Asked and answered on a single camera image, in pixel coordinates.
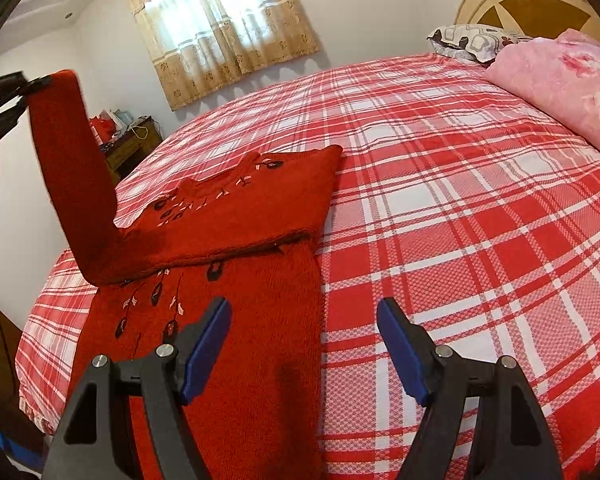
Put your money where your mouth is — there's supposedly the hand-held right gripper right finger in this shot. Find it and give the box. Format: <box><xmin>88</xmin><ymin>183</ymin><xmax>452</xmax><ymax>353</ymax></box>
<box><xmin>376</xmin><ymin>296</ymin><xmax>566</xmax><ymax>480</ymax></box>

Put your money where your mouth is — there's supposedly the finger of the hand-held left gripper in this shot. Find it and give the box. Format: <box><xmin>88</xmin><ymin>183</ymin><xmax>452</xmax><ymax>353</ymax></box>
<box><xmin>0</xmin><ymin>102</ymin><xmax>31</xmax><ymax>128</ymax></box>
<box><xmin>0</xmin><ymin>74</ymin><xmax>51</xmax><ymax>98</ymax></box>

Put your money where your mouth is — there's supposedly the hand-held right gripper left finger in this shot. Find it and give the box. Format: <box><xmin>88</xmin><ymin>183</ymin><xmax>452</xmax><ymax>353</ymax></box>
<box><xmin>42</xmin><ymin>296</ymin><xmax>232</xmax><ymax>480</ymax></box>

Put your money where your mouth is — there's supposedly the red knitted sweater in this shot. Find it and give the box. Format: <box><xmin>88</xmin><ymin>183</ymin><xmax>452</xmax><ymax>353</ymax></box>
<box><xmin>28</xmin><ymin>69</ymin><xmax>344</xmax><ymax>480</ymax></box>

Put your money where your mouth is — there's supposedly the red bag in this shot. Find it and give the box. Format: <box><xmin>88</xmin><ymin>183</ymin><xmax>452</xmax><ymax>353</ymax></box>
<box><xmin>89</xmin><ymin>115</ymin><xmax>112</xmax><ymax>147</ymax></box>

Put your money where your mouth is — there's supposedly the pale blue bag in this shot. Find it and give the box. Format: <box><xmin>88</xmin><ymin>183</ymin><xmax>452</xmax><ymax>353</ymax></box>
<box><xmin>107</xmin><ymin>108</ymin><xmax>136</xmax><ymax>133</ymax></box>

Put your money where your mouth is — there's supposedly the wooden nightstand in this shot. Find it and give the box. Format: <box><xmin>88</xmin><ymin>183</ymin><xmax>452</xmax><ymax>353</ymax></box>
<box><xmin>100</xmin><ymin>116</ymin><xmax>163</xmax><ymax>181</ymax></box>

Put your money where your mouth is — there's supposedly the red plaid bedspread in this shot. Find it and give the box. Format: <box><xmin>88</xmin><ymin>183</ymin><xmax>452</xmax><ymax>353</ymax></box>
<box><xmin>15</xmin><ymin>51</ymin><xmax>600</xmax><ymax>480</ymax></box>

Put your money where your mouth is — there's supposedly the dark wooden furniture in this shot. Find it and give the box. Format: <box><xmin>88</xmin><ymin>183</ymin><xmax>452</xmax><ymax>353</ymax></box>
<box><xmin>0</xmin><ymin>290</ymin><xmax>46</xmax><ymax>461</ymax></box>

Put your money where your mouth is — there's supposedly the beige patterned curtain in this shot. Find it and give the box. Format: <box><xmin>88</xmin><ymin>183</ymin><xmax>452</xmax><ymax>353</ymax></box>
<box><xmin>120</xmin><ymin>0</ymin><xmax>322</xmax><ymax>112</ymax></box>

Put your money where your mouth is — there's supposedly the blue object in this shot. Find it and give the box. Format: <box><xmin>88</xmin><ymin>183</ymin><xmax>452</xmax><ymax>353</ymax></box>
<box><xmin>0</xmin><ymin>422</ymin><xmax>41</xmax><ymax>476</ymax></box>

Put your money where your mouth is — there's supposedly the pink floral blanket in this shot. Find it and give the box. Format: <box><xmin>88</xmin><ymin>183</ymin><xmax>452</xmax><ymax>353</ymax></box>
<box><xmin>484</xmin><ymin>28</ymin><xmax>600</xmax><ymax>166</ymax></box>

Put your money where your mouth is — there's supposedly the grey patterned pillow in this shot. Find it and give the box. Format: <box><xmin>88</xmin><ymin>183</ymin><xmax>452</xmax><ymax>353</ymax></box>
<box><xmin>426</xmin><ymin>25</ymin><xmax>533</xmax><ymax>64</ymax></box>

